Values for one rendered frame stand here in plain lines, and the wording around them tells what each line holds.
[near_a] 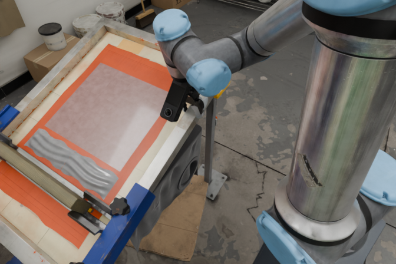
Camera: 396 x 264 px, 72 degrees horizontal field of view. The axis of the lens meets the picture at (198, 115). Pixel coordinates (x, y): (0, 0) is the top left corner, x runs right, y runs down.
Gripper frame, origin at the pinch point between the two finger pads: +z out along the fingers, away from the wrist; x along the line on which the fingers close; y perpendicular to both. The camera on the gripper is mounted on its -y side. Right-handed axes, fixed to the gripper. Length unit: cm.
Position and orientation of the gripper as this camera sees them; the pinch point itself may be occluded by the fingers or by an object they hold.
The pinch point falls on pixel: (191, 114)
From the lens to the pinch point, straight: 83.9
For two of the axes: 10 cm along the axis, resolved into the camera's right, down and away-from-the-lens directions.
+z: 1.4, 4.9, 8.6
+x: -8.5, -3.8, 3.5
